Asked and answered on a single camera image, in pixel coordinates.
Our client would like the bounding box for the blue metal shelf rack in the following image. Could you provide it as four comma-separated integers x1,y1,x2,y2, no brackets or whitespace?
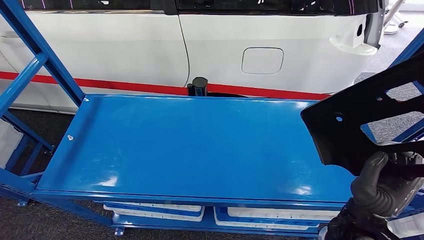
0,0,424,240

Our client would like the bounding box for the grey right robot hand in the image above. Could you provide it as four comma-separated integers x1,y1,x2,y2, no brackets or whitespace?
359,151,424,217

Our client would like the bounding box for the white car body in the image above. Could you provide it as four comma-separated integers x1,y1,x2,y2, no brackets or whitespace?
0,0,387,115

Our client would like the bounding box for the white ribbed plastic bin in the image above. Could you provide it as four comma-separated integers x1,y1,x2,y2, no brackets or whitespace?
0,119,24,169
387,213,424,239

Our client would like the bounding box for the black barrier post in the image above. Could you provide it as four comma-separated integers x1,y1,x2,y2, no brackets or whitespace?
187,76,209,97

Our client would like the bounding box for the red barrier belt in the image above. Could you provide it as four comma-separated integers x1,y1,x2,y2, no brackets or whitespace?
0,71,332,101

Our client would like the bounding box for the black plastic plate bracket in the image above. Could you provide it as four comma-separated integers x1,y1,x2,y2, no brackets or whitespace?
300,49,424,178

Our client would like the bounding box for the white stand base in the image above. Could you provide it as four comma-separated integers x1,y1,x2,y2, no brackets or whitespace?
383,0,409,35

